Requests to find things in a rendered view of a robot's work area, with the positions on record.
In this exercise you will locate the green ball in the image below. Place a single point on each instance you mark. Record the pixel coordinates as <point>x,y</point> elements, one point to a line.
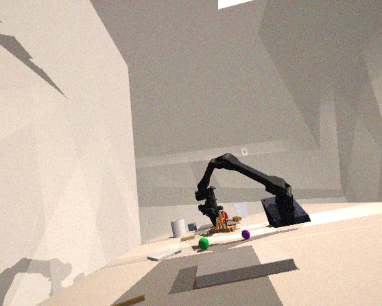
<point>203,243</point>

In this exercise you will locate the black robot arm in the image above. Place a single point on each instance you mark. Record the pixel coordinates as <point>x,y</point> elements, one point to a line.
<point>273,184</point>

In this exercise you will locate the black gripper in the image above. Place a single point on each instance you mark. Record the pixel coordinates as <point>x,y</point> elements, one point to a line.
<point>212,210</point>

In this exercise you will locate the white flat slab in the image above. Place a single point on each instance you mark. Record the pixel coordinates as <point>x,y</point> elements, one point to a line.
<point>164,254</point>

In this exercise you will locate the purple ball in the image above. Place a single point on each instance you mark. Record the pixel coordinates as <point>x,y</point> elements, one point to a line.
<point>245,234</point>

